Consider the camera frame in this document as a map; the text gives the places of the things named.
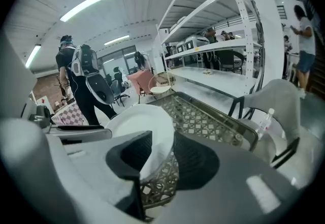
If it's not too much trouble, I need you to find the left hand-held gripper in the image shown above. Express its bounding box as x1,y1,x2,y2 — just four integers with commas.
0,34,106,134

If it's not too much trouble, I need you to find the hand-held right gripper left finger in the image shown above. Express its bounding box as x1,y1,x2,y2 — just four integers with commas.
0,118,153,224

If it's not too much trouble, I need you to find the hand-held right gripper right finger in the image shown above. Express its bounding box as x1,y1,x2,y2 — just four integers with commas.
151,131,313,224

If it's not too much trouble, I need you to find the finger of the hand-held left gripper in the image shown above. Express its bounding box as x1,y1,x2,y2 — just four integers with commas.
49,128,113,145

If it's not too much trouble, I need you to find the white round plate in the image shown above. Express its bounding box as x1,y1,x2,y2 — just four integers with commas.
104,103,176,180

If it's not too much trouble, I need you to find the pink checkered cloth table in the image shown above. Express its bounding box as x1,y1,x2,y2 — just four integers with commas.
50,102,89,126

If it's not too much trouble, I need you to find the blue chair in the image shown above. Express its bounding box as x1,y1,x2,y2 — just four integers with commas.
109,79,131,108

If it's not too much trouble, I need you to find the pink cloth on chair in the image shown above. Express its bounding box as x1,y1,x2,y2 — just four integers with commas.
126,69,155,97

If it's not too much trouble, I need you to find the clear plastic water bottle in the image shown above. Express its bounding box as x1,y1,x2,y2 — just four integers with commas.
254,108,276,140

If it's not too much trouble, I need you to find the metal mesh basket cart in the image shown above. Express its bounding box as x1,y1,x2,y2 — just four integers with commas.
139,90,259,208

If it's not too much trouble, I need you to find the grey shell chair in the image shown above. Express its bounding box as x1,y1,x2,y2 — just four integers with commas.
227,78,320,170

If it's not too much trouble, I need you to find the silver pod black square print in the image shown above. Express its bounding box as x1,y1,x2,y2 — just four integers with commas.
184,35,210,52
175,41,187,54

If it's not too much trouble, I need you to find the white metal shelf rack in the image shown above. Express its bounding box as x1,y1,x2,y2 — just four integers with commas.
155,0,266,97

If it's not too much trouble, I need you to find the white wire chair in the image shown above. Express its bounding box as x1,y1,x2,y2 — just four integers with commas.
148,71,176,99

